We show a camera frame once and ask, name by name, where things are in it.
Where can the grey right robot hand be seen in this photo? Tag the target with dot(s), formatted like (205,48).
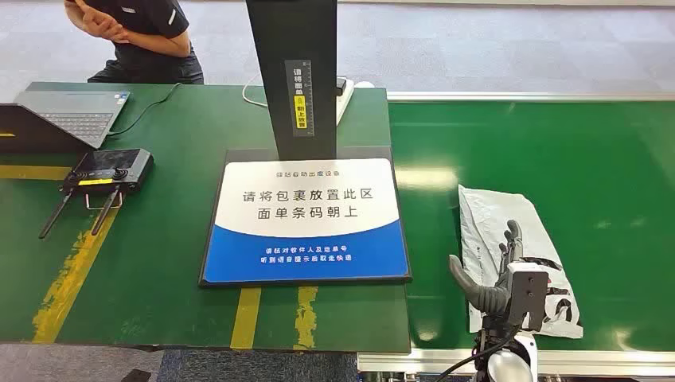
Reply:
(482,295)

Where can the person's hand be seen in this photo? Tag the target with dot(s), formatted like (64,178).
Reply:
(103,25)

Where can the white plastic mailer package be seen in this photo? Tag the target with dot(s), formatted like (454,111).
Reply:
(488,221)

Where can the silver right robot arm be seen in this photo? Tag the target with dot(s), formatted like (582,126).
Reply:
(509,364)

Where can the green conveyor belt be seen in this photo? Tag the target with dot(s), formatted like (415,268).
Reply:
(527,147)

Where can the black inbound scanner machine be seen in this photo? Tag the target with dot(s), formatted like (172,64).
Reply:
(306,211)

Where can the person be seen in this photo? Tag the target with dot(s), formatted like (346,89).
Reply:
(150,37)

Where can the grey laptop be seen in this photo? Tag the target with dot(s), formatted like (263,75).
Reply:
(79,113)

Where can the black remote controller with antennas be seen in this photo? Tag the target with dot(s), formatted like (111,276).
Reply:
(111,168)

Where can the white power strip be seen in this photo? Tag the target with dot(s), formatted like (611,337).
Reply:
(345,105)

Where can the black flat object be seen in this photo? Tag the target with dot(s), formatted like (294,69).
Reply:
(136,376)

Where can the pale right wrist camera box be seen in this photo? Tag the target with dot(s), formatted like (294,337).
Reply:
(527,295)

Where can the white metal conveyor frame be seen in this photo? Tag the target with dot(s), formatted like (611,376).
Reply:
(580,364)

